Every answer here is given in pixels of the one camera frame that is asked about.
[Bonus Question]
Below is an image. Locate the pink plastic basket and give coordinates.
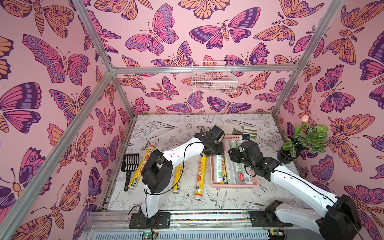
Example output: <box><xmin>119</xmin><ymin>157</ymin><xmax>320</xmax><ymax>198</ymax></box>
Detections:
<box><xmin>210</xmin><ymin>135</ymin><xmax>259</xmax><ymax>189</ymax></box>

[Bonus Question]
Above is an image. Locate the yellow blue label roll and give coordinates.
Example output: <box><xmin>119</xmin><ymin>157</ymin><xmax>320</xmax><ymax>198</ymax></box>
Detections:
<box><xmin>173</xmin><ymin>164</ymin><xmax>184</xmax><ymax>194</ymax></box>

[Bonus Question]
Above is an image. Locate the yellow red wrap roll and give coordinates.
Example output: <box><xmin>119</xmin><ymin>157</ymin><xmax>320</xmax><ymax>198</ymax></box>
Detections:
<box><xmin>195</xmin><ymin>156</ymin><xmax>207</xmax><ymax>201</ymax></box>

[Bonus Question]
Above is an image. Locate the white green wrap roll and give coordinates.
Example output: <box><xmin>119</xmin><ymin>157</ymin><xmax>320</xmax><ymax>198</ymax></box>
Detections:
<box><xmin>238</xmin><ymin>163</ymin><xmax>254</xmax><ymax>185</ymax></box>

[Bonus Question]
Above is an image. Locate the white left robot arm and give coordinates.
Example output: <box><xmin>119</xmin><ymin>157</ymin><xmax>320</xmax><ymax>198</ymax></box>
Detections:
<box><xmin>141</xmin><ymin>126</ymin><xmax>225</xmax><ymax>219</ymax></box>

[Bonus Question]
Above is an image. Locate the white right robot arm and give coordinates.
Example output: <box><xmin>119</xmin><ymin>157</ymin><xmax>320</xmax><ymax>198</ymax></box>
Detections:
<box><xmin>228</xmin><ymin>141</ymin><xmax>362</xmax><ymax>240</ymax></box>

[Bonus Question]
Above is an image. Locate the green striped folded cloth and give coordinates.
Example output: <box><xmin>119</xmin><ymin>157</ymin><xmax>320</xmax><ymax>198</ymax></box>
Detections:
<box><xmin>222</xmin><ymin>123</ymin><xmax>258</xmax><ymax>141</ymax></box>

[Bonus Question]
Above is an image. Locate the potted green plant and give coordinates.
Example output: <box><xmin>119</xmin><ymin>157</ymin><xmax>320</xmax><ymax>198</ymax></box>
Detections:
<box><xmin>277</xmin><ymin>115</ymin><xmax>329</xmax><ymax>164</ymax></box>

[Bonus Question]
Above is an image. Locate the black slotted scoop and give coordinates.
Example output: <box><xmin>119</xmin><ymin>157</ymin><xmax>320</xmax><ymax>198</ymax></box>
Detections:
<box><xmin>121</xmin><ymin>154</ymin><xmax>139</xmax><ymax>192</ymax></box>

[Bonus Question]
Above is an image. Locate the white wire wall basket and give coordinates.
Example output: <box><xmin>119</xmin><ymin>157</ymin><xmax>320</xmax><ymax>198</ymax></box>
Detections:
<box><xmin>191</xmin><ymin>61</ymin><xmax>238</xmax><ymax>94</ymax></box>

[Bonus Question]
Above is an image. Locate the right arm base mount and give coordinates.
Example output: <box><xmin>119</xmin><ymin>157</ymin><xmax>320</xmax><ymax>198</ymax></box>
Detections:
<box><xmin>247</xmin><ymin>200</ymin><xmax>293</xmax><ymax>228</ymax></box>

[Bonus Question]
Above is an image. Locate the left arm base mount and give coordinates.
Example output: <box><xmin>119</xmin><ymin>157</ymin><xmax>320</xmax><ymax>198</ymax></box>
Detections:
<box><xmin>129</xmin><ymin>209</ymin><xmax>171</xmax><ymax>229</ymax></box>

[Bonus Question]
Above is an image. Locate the aluminium front rail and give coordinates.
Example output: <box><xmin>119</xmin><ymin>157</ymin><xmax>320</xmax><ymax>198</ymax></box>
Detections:
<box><xmin>80</xmin><ymin>210</ymin><xmax>322</xmax><ymax>240</ymax></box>

